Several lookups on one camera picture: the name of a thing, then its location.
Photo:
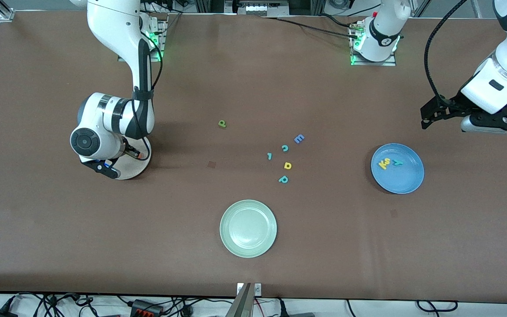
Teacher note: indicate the yellow foam letter K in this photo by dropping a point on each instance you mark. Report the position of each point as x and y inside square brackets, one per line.
[382, 166]

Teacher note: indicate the green foam letter P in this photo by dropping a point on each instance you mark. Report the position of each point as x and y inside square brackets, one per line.
[222, 124]

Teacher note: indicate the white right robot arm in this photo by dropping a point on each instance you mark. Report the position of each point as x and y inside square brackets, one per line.
[112, 26]

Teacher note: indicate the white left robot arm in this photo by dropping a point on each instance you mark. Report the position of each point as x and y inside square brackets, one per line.
[381, 31]

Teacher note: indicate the beige brown round plate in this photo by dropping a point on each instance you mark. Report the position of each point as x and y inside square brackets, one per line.
[134, 169]

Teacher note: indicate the blue round plate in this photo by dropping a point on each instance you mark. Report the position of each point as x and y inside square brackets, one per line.
[405, 178]

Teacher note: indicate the orange black connector block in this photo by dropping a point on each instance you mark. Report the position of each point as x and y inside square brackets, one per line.
[143, 306]

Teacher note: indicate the blue foam letter E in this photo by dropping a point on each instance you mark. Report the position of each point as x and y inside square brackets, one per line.
[299, 139]

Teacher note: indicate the pale green round plate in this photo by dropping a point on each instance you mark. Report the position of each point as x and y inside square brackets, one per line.
[248, 228]

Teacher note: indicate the teal foam letter P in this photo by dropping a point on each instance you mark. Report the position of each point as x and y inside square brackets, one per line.
[283, 179]

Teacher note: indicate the silver power strip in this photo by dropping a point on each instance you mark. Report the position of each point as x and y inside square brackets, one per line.
[262, 9]

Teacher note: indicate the black power plug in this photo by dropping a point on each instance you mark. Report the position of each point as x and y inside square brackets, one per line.
[282, 308]

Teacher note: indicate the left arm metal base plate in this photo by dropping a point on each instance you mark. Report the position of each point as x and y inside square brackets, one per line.
[390, 63]

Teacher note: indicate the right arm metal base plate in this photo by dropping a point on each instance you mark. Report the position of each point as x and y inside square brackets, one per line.
[121, 58]

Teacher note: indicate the dark aluminium frame post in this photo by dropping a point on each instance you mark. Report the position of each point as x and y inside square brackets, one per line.
[205, 5]
[318, 5]

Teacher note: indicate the aluminium corner post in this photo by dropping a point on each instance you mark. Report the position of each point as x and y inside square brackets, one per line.
[7, 15]

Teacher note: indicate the grey metal camera pole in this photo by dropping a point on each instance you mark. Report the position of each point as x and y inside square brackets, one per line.
[242, 304]

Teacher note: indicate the white pole bracket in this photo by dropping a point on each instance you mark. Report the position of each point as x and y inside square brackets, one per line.
[258, 289]

